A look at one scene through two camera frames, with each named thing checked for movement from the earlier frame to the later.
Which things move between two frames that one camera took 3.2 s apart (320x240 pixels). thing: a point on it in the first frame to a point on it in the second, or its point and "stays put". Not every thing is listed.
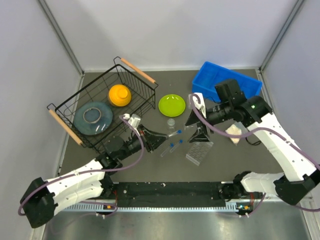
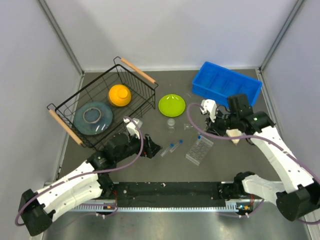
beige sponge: [234, 129] stays put
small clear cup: [171, 126] stays put
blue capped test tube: [170, 146] stays put
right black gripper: [201, 134] to [213, 127]
